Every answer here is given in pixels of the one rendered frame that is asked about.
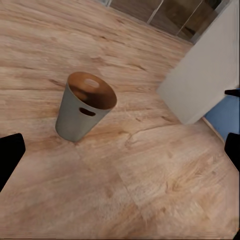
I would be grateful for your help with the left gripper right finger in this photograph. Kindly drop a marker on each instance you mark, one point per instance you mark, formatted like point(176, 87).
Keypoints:
point(232, 148)

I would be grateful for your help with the sofa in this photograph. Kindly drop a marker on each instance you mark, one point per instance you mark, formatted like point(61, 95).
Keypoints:
point(224, 117)

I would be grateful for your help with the trash can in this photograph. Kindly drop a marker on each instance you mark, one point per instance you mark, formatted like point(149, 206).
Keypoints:
point(83, 106)

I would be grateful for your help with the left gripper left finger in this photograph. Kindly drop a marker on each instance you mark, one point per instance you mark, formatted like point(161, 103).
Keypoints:
point(12, 148)

